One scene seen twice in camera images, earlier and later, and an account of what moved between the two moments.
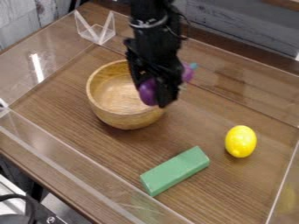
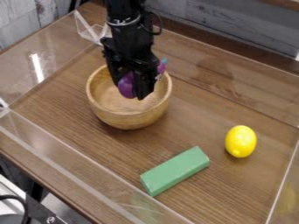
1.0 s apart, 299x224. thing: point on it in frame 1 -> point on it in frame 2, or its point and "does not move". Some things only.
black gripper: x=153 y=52 -> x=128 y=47
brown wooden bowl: x=114 y=97 does not move
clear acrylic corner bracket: x=96 y=33 does not move
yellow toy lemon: x=240 y=141 does not move
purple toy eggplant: x=148 y=86 -> x=125 y=84
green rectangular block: x=175 y=170 does not move
